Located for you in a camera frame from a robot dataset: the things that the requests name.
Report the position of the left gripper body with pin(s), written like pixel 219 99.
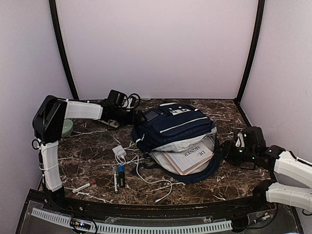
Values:
pixel 137 122

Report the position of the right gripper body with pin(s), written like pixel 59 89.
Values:
pixel 235 157

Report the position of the navy blue student backpack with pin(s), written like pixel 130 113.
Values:
pixel 175 127

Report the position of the pink flowered white book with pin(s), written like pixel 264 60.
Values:
pixel 189 160

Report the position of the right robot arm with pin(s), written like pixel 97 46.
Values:
pixel 290 180

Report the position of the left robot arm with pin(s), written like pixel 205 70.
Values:
pixel 53 121

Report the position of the green capped white marker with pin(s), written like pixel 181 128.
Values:
pixel 115 172

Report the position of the pale green ceramic bowl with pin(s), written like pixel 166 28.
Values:
pixel 67 128

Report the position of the red capped white marker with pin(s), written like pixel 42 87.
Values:
pixel 83 187

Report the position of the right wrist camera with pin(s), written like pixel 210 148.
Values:
pixel 240 140

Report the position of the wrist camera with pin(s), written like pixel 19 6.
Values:
pixel 132 101
pixel 240 140

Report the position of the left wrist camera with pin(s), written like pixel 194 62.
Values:
pixel 132 101

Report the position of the grey slotted cable duct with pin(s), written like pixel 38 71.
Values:
pixel 118 225

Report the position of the left black frame post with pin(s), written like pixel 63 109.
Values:
pixel 61 49

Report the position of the black frame post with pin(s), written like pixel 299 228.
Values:
pixel 61 49
pixel 252 51

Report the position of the right black frame post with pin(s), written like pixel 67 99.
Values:
pixel 252 51

